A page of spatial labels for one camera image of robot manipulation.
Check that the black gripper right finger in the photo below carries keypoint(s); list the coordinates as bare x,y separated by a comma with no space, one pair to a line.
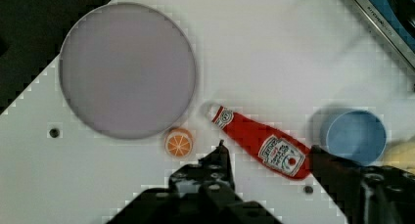
365,194

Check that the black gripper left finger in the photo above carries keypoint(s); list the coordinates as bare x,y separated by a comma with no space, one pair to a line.
215,168

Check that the red ketchup bottle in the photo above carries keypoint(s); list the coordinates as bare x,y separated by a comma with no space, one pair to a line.
273,148

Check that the orange slice toy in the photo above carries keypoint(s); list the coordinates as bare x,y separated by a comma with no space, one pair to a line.
178,142

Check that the blue cup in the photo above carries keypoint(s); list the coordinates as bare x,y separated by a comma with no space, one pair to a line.
357,135

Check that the grey round plate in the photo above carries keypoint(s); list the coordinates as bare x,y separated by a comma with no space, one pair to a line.
127,71

